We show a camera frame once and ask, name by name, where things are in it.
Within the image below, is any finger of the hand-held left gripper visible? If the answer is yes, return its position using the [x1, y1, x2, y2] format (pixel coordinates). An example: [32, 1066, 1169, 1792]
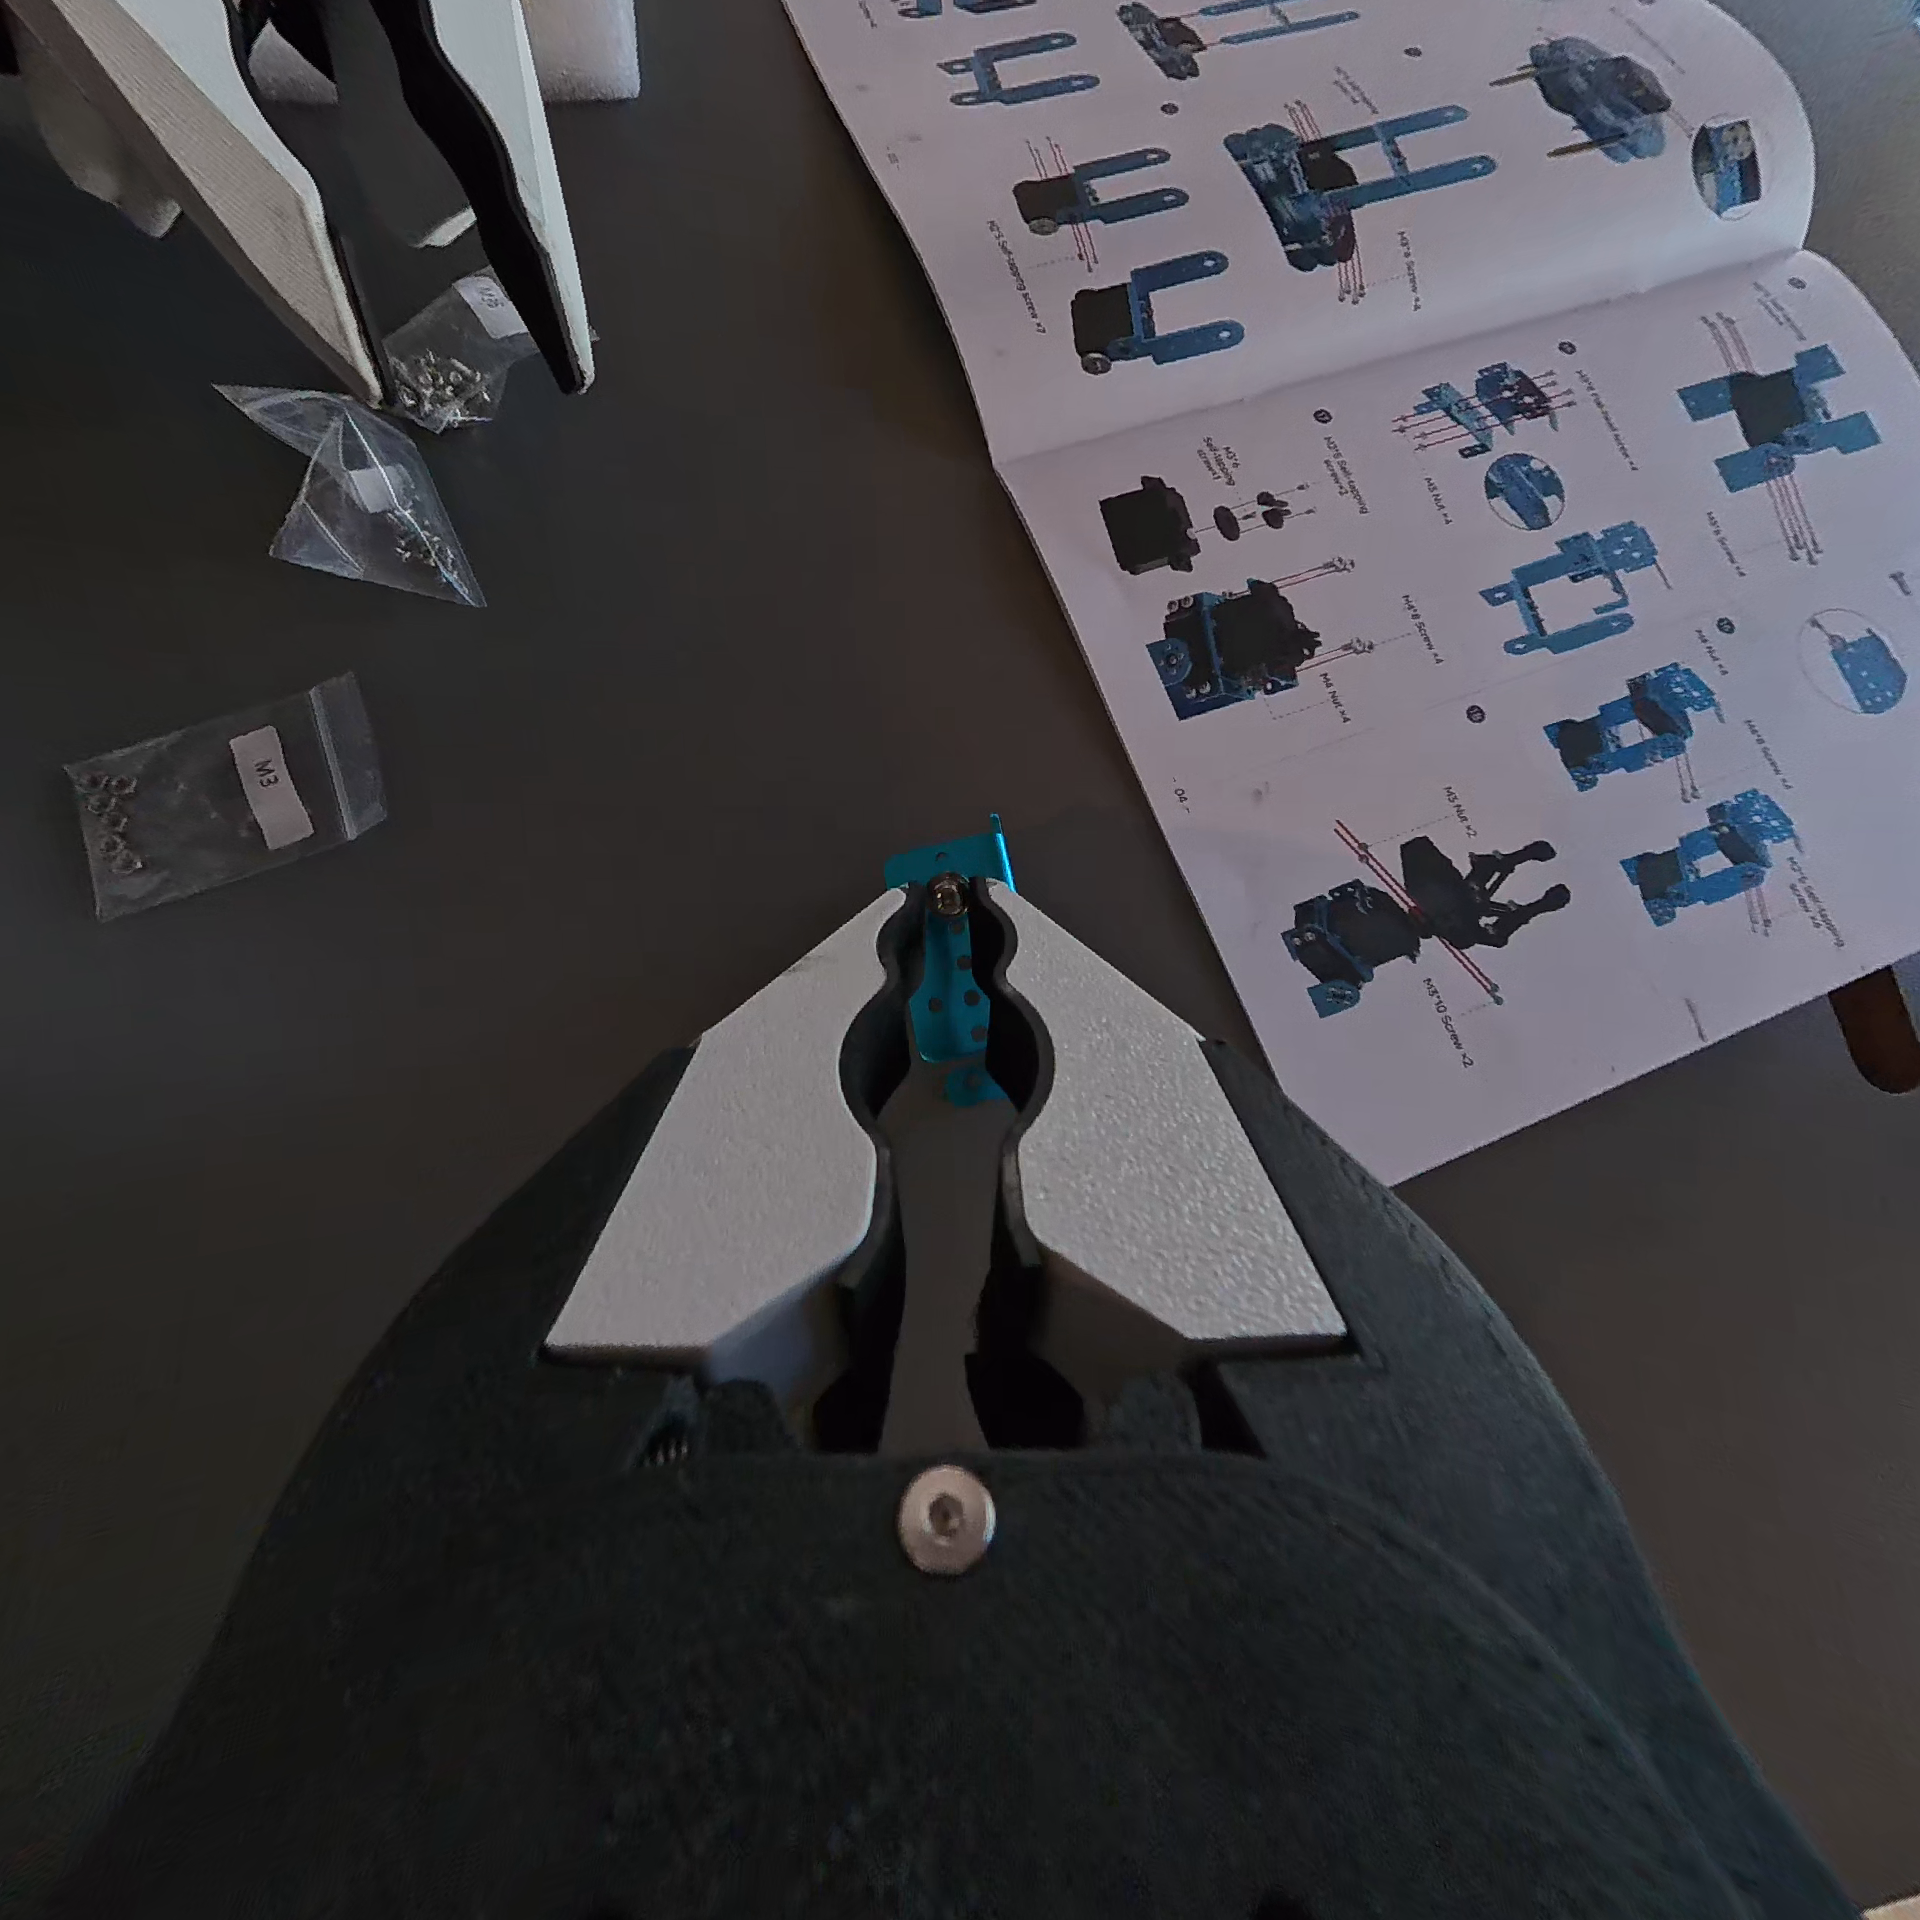
[32, 0, 402, 411]
[367, 0, 590, 395]

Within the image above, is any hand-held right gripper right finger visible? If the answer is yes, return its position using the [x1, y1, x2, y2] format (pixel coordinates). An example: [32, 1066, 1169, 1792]
[979, 884, 1355, 1365]

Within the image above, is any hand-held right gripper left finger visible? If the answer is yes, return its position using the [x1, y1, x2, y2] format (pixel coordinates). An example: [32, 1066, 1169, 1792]
[543, 884, 918, 1377]

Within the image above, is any small clear screw bag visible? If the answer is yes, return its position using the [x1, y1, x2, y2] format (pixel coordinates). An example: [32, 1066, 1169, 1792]
[378, 279, 543, 438]

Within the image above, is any blue metal bracket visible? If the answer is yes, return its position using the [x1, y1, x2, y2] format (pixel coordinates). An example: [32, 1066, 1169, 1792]
[886, 821, 1019, 1081]

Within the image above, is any dark desk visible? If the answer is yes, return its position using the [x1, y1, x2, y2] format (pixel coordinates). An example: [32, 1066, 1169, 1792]
[0, 0, 1920, 1920]

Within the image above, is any white foam block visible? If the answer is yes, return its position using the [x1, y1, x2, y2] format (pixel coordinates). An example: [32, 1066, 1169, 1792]
[44, 0, 647, 251]

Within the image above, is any flat clear nut bag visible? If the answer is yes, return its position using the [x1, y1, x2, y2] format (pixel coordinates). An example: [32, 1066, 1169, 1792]
[61, 674, 384, 919]

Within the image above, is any brown rounded object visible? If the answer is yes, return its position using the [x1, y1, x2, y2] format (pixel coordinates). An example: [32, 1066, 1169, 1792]
[1831, 962, 1920, 1092]

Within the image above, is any open instruction manual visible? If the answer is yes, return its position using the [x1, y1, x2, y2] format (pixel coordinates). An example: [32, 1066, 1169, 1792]
[782, 0, 1920, 1186]

